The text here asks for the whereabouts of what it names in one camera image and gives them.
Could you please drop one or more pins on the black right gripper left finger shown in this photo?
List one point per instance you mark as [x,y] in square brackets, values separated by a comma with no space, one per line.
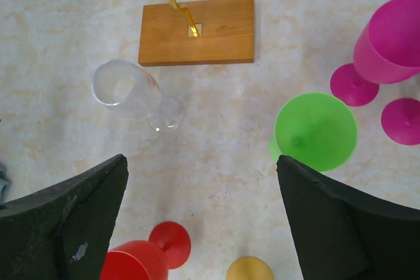
[64,231]

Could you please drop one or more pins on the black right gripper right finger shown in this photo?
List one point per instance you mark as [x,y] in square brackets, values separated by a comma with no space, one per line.
[340,232]

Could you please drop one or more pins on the red plastic wine glass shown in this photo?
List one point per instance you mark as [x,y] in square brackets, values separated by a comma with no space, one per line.
[167,248]

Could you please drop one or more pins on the magenta plastic wine glass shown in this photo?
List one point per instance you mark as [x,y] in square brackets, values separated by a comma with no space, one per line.
[386,52]

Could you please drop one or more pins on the gold wire wine glass rack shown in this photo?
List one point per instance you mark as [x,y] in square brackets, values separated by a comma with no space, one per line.
[197,33]

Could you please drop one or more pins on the orange plastic wine glass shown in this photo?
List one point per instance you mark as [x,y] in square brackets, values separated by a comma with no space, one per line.
[249,268]

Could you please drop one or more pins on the green plastic wine glass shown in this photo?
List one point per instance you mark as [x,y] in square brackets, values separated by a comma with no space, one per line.
[316,129]

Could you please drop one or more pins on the clear wine glass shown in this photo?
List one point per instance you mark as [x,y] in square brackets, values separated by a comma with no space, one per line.
[131,92]

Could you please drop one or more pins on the grey blue cloth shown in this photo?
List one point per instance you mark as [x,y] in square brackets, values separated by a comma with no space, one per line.
[4,183]

